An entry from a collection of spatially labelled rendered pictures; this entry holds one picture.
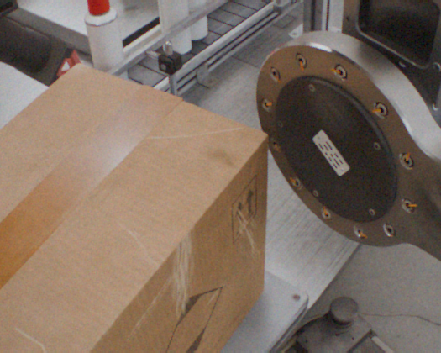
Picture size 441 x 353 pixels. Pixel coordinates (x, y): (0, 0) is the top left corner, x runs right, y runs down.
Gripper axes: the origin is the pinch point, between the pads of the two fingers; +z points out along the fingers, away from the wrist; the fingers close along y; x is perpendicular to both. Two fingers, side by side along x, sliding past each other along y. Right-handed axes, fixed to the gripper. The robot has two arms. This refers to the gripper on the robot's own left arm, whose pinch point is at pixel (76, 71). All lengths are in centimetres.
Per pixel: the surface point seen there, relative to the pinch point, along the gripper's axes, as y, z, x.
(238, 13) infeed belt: -0.8, 32.4, -23.2
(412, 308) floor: -51, 111, 21
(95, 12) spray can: -0.5, -2.7, -9.2
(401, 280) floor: -44, 115, 16
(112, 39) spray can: -2.2, 1.9, -6.6
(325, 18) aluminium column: -16, 38, -30
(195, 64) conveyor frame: -4.6, 21.7, -9.5
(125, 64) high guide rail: -3.7, 5.5, -4.1
